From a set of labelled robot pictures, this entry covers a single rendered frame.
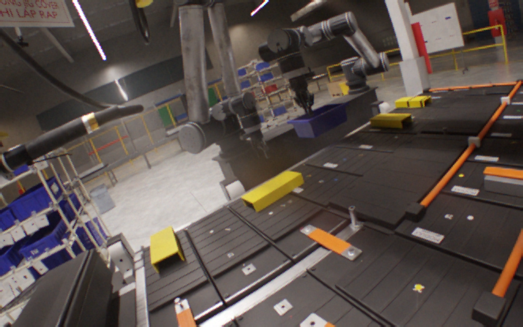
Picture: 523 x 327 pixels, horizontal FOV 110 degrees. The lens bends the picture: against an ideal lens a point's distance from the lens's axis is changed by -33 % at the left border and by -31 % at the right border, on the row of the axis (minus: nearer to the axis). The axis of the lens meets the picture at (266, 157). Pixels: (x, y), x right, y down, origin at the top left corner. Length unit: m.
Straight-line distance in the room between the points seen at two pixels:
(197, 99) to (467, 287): 1.45
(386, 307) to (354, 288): 0.06
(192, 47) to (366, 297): 1.40
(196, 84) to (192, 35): 0.29
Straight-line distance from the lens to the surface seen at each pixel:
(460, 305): 0.36
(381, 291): 0.37
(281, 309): 0.40
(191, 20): 1.50
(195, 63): 1.50
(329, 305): 0.37
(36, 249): 2.80
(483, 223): 0.47
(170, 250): 0.61
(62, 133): 0.68
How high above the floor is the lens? 1.30
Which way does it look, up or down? 16 degrees down
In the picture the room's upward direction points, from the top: 21 degrees counter-clockwise
